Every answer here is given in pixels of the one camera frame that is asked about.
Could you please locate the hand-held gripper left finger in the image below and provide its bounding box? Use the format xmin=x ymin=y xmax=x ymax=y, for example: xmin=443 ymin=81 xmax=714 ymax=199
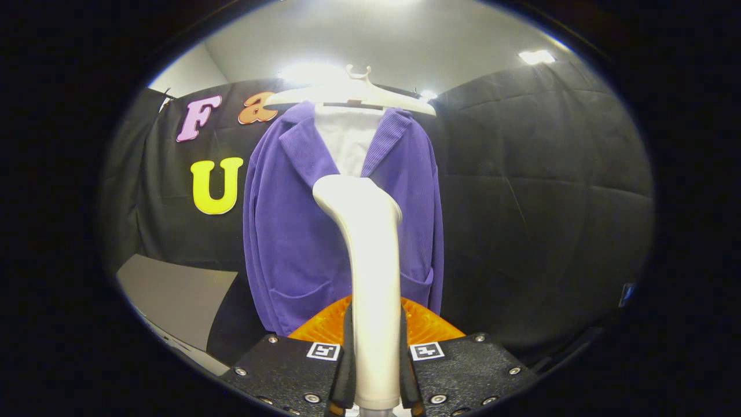
xmin=219 ymin=295 xmax=357 ymax=417

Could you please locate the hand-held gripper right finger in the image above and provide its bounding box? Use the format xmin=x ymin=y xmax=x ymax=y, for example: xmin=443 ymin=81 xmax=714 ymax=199
xmin=398 ymin=297 xmax=539 ymax=417

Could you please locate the white garment steamer head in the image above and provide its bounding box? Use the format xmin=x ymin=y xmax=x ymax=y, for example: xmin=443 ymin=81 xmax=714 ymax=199
xmin=313 ymin=175 xmax=403 ymax=412

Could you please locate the purple corduroy jacket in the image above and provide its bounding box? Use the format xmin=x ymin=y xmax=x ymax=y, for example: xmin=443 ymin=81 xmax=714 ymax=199
xmin=243 ymin=101 xmax=445 ymax=338

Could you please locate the white shirt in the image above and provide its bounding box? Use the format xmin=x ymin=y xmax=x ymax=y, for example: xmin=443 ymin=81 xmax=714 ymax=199
xmin=314 ymin=105 xmax=386 ymax=179

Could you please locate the white clothes hanger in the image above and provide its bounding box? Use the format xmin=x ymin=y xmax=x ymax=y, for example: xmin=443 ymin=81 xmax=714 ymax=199
xmin=263 ymin=65 xmax=438 ymax=118

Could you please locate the black quilted curtain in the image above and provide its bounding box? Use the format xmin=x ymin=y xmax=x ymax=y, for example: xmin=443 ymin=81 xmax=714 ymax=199
xmin=431 ymin=58 xmax=656 ymax=365
xmin=100 ymin=87 xmax=171 ymax=273

